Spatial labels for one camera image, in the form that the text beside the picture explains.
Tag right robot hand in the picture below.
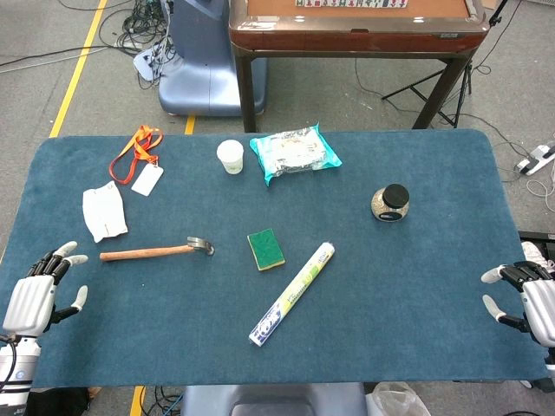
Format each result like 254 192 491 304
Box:
480 261 555 348

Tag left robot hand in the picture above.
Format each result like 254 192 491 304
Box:
2 241 89 337

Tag wooden handle claw hammer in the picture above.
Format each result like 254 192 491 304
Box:
99 236 216 263

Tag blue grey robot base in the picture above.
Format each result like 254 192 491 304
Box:
157 0 269 117

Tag green yellow scrub sponge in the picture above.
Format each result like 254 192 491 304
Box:
246 228 287 272

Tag white sneaker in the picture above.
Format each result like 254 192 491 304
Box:
520 240 555 272

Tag white crumpled paper bag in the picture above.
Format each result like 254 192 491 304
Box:
82 181 129 244

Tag white power strip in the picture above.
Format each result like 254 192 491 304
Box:
514 144 555 176

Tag clear plastic bag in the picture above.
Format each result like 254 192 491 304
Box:
366 380 433 416

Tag glass jar black lid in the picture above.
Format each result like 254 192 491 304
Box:
370 184 411 224

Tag black tripod stand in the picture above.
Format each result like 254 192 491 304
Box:
381 0 508 129

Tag rolled plastic wrap package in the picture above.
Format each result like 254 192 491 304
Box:
248 242 336 348

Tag white paper cup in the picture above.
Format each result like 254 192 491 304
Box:
216 139 245 175

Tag blue table cloth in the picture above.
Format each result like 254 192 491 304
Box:
0 127 551 388

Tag grey robot torso base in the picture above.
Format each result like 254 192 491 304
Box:
180 383 369 416

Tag teal snack package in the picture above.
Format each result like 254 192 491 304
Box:
249 122 343 187

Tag brown mahjong table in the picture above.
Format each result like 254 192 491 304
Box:
228 0 491 133

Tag row of mahjong tiles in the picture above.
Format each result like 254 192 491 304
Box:
295 0 409 9

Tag orange lanyard white badge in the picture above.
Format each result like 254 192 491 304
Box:
108 125 165 198

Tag tangled black floor cables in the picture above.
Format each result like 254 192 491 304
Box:
0 0 179 90

